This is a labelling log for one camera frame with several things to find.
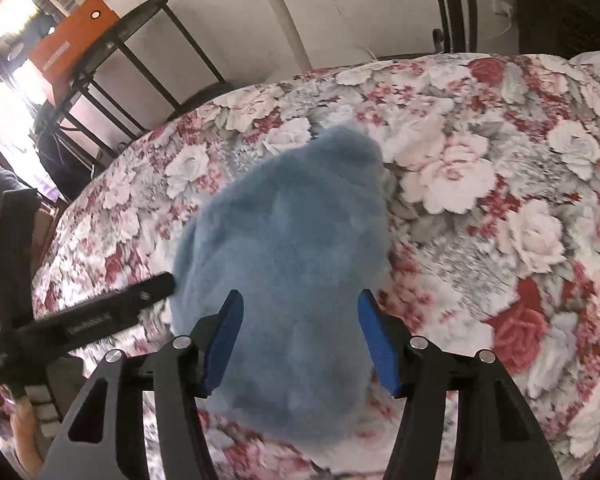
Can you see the black metal side table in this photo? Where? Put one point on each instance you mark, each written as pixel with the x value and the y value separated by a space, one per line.
pixel 205 92

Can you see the orange box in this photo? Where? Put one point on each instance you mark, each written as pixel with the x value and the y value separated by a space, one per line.
pixel 75 35

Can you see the black bag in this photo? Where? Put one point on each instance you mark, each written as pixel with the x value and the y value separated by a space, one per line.
pixel 65 165

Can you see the white pillow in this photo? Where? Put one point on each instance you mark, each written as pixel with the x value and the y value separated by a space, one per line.
pixel 595 58

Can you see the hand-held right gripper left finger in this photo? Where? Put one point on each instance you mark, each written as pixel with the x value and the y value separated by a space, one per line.
pixel 222 345

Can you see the floral bed sheet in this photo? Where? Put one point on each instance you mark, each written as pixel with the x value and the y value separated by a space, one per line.
pixel 480 210

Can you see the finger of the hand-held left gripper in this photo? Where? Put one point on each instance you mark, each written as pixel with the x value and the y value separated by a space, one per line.
pixel 155 290

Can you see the person's left hand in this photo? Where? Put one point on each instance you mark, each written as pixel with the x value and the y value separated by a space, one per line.
pixel 27 435

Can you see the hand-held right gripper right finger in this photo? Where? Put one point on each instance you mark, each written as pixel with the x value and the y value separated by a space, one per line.
pixel 380 345

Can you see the blue fleece garment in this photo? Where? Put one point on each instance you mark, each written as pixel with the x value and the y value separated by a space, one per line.
pixel 290 240

